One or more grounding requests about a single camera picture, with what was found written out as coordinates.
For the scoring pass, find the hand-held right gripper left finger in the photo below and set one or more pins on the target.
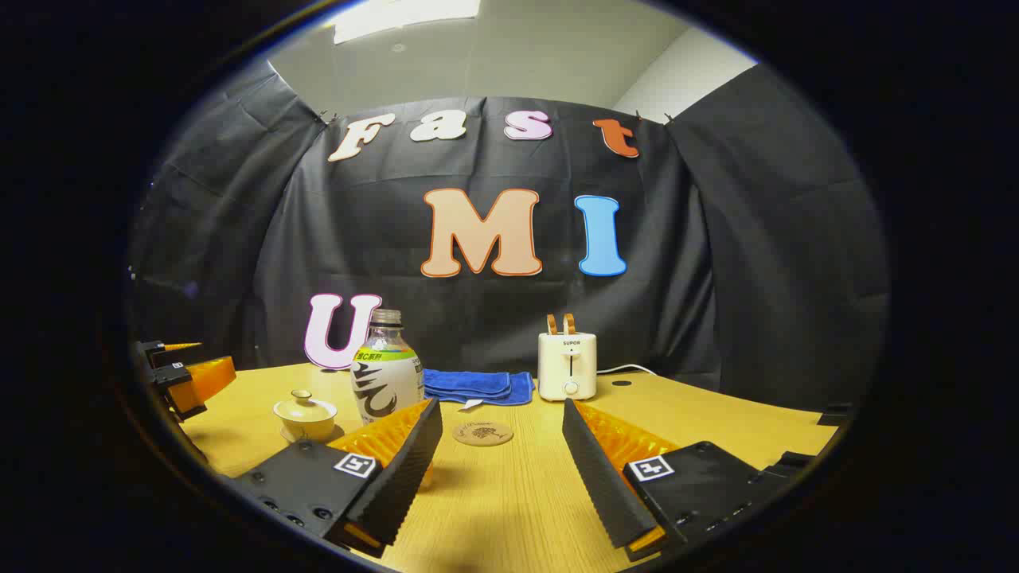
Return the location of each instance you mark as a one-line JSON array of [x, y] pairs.
[[406, 477]]

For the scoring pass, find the cream teacup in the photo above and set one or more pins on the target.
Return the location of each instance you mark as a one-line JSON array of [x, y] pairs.
[[306, 430]]

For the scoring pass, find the cream teacup lid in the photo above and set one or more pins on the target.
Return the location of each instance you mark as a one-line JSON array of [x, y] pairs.
[[305, 408]]

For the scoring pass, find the folded blue towel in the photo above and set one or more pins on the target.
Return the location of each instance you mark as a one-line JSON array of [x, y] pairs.
[[478, 386]]

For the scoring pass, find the black backdrop cloth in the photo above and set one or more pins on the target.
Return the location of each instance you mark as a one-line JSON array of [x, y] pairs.
[[716, 278]]

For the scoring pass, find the clear water bottle white label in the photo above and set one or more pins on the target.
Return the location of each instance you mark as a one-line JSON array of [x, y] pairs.
[[386, 382]]

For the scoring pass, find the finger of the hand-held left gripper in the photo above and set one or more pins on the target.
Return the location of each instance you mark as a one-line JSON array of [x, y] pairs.
[[199, 382], [171, 352]]

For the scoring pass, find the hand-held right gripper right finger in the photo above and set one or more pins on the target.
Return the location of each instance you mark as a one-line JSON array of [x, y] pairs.
[[605, 485]]

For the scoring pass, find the round brown coaster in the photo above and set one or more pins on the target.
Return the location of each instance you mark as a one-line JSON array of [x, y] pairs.
[[482, 434]]

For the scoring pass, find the white toaster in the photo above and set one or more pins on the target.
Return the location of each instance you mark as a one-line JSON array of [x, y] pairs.
[[567, 370]]

